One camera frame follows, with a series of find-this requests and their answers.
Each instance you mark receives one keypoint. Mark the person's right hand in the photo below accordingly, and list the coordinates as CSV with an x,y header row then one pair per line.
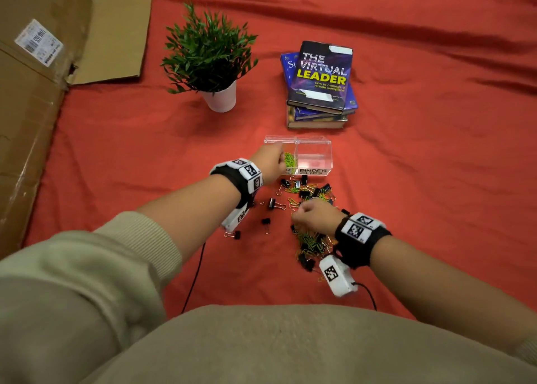
x,y
321,216

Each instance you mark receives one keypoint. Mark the person's left hand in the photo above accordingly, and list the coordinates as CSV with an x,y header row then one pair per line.
x,y
270,161

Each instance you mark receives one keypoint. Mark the pile of green paper clips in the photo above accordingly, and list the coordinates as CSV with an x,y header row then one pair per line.
x,y
310,241
290,160

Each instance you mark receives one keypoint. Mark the single black binder clip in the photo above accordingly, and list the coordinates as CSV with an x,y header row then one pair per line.
x,y
271,204
237,235
266,221

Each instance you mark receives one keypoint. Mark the clear two-compartment plastic box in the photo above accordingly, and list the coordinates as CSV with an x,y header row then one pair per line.
x,y
314,157

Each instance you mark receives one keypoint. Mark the pile of black binder clips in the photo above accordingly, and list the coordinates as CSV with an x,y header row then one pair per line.
x,y
306,263

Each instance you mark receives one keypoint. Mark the person's right forearm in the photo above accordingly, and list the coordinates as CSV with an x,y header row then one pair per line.
x,y
440,283

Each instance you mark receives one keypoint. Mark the person's left forearm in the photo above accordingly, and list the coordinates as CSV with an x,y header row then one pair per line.
x,y
193,216

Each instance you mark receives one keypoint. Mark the brown cardboard box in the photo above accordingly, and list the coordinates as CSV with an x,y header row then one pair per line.
x,y
25,144

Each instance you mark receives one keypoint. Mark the left black marker wristband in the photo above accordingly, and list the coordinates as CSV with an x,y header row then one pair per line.
x,y
241,174

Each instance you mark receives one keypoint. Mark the black marker wristband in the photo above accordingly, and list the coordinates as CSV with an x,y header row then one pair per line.
x,y
361,237
241,174

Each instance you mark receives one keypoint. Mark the right black marker wristband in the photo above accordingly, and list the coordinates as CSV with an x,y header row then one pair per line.
x,y
361,237

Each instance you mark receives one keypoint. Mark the olive brown book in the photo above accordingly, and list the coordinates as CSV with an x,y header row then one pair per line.
x,y
314,124

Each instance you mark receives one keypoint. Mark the blue and yellow book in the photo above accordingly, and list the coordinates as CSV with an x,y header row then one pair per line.
x,y
312,113

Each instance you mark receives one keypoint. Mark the black book with yellow print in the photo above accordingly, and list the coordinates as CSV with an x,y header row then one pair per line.
x,y
321,77

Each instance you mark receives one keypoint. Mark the green plant in white pot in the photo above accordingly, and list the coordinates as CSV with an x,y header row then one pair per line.
x,y
209,48

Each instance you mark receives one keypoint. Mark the red cloth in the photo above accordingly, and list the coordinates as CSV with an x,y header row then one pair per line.
x,y
440,144

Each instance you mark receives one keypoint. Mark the beige sweater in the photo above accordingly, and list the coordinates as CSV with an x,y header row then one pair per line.
x,y
268,346

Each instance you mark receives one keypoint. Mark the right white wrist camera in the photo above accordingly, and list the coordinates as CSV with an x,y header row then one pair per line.
x,y
335,277

